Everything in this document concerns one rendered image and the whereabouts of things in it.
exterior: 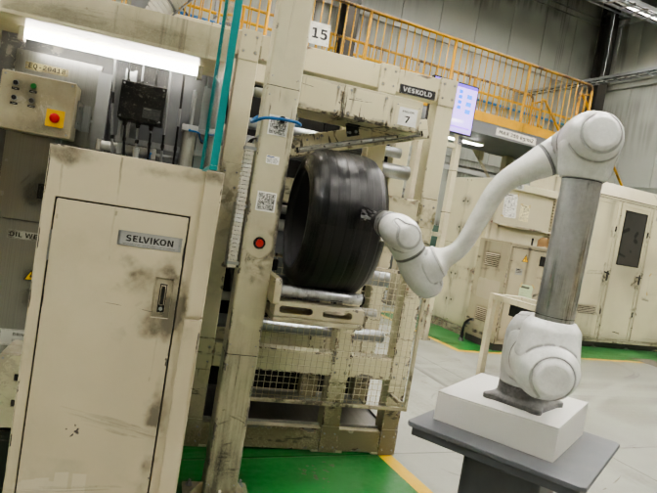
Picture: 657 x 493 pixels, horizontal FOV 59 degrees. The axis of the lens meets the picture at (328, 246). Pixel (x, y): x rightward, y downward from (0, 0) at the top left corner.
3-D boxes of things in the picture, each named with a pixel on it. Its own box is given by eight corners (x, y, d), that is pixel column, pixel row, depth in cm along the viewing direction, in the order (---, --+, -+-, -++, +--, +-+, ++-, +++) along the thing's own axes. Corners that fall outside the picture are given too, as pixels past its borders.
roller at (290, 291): (275, 289, 221) (276, 297, 218) (278, 281, 218) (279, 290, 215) (360, 298, 231) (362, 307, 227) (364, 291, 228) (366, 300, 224)
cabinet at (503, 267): (493, 351, 648) (512, 242, 642) (461, 337, 701) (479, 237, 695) (552, 355, 686) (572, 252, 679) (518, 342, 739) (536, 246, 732)
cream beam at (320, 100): (289, 106, 244) (294, 71, 243) (279, 113, 268) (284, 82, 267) (419, 134, 260) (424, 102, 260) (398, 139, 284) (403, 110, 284)
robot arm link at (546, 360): (560, 393, 163) (581, 420, 141) (502, 380, 165) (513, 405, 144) (616, 122, 158) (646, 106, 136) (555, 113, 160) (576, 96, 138)
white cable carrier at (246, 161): (227, 266, 218) (245, 142, 216) (225, 265, 223) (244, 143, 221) (238, 268, 220) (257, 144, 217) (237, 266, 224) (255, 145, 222)
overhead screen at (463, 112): (425, 125, 615) (434, 73, 612) (423, 125, 619) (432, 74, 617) (470, 137, 640) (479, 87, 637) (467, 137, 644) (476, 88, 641)
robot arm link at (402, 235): (370, 221, 179) (388, 256, 183) (386, 232, 164) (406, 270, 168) (399, 203, 180) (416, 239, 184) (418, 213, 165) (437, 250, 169)
